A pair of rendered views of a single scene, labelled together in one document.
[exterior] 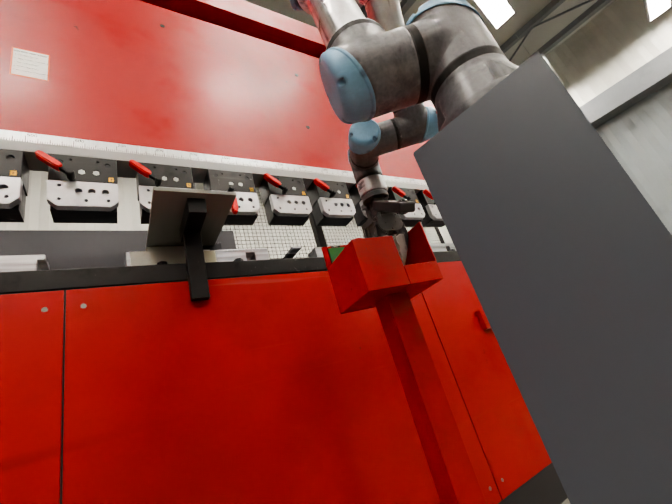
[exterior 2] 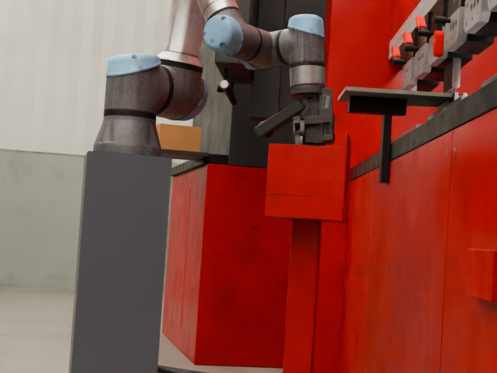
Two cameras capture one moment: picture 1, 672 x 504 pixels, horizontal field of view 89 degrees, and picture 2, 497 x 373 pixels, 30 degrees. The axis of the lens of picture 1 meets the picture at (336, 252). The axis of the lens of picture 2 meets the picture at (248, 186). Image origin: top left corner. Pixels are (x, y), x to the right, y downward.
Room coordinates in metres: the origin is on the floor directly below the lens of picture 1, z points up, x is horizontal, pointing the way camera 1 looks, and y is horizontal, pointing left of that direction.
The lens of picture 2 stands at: (1.84, -1.77, 0.62)
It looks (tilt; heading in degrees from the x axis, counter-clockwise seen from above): 3 degrees up; 126
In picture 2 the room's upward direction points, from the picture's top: 4 degrees clockwise
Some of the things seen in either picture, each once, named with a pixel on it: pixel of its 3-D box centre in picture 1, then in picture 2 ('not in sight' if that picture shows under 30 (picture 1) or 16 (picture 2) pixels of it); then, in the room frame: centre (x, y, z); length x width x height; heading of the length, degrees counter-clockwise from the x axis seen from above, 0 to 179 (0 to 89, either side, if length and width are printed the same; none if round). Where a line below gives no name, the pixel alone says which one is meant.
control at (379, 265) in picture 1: (378, 262); (310, 177); (0.79, -0.09, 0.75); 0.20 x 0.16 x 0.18; 117
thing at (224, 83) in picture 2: not in sight; (229, 86); (-0.36, 1.12, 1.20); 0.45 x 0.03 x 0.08; 122
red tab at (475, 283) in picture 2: (492, 317); (485, 274); (1.34, -0.50, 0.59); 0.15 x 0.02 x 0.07; 126
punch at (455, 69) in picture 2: not in sight; (451, 80); (0.87, 0.43, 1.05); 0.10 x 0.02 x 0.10; 126
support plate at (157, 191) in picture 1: (188, 220); (393, 97); (0.75, 0.34, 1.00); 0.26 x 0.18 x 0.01; 36
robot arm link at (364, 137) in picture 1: (370, 141); (262, 49); (0.69, -0.16, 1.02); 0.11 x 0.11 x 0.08; 89
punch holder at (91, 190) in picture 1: (85, 189); (435, 47); (0.74, 0.61, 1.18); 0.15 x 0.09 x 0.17; 126
